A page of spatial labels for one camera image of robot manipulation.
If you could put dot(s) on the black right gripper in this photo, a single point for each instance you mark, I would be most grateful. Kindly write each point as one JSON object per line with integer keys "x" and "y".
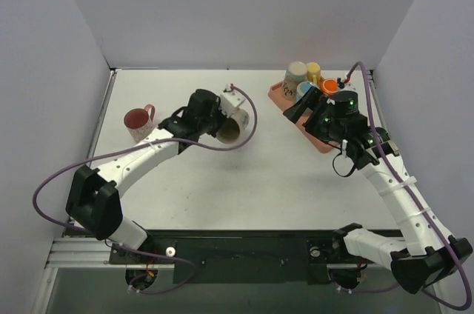
{"x": 309, "y": 107}

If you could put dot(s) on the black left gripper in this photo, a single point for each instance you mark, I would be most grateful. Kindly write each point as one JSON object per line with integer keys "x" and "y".
{"x": 217, "y": 121}

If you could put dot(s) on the blue butterfly mug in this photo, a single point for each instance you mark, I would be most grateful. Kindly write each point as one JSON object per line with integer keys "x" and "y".
{"x": 302, "y": 89}

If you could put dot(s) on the cream dragon pattern mug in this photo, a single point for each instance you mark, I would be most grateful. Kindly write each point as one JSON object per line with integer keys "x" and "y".
{"x": 234, "y": 127}

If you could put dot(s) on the orange mug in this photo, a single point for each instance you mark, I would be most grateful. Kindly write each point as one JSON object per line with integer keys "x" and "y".
{"x": 329, "y": 86}

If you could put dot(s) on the pink floral mug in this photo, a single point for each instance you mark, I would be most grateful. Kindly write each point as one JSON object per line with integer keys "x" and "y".
{"x": 139, "y": 122}

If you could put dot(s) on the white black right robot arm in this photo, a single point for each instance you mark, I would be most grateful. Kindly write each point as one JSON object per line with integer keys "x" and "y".
{"x": 428, "y": 251}

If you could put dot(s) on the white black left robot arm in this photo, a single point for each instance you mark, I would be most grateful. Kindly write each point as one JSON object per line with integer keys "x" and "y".
{"x": 95, "y": 195}

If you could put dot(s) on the yellow mug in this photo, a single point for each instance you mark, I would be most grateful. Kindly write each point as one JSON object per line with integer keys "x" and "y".
{"x": 313, "y": 72}

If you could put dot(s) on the seashell coral mug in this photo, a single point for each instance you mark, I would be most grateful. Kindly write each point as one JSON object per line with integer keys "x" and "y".
{"x": 295, "y": 74}

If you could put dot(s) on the pink plastic tray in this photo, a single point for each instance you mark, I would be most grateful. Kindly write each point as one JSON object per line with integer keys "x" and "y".
{"x": 277, "y": 98}

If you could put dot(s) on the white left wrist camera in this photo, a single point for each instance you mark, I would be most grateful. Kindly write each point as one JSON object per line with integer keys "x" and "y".
{"x": 230, "y": 100}

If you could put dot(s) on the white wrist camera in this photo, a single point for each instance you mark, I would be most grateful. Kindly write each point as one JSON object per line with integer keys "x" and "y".
{"x": 230, "y": 100}
{"x": 342, "y": 86}

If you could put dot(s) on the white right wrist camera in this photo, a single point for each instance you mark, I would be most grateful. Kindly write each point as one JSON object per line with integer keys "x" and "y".
{"x": 342, "y": 86}

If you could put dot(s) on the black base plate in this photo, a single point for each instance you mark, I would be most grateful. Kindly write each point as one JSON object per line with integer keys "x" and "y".
{"x": 248, "y": 256}

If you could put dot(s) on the aluminium rail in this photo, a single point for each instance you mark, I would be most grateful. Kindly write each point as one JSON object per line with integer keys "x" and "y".
{"x": 78, "y": 253}

